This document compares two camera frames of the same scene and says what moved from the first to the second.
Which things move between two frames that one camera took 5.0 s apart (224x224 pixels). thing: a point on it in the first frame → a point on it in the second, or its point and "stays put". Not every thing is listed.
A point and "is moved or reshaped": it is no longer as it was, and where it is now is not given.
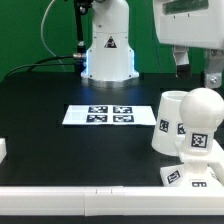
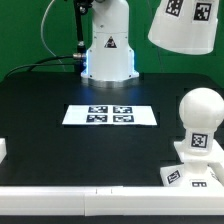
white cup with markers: [169, 132] is moved or reshaped
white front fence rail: [100, 201] stays put
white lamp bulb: [201, 112] stays put
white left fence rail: [3, 149] stays put
